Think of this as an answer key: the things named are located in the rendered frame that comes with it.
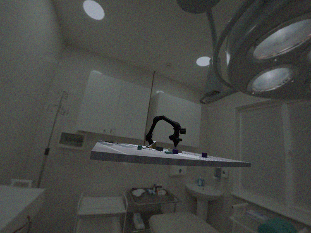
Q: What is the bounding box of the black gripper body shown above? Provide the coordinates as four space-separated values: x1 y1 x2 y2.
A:
171 133 182 141

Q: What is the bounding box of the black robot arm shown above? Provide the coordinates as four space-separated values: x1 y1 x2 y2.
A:
146 115 186 145

